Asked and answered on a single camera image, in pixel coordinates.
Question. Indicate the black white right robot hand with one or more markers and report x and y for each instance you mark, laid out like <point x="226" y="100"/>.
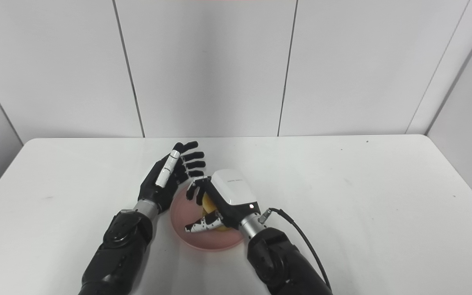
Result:
<point x="234" y="190"/>

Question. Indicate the toy hamburger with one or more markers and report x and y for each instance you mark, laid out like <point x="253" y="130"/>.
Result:
<point x="208" y="205"/>

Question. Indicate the pink round plate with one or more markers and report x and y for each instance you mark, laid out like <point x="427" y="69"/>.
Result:
<point x="211" y="241"/>

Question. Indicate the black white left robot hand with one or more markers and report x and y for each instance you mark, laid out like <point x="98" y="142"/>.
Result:
<point x="154" y="190"/>

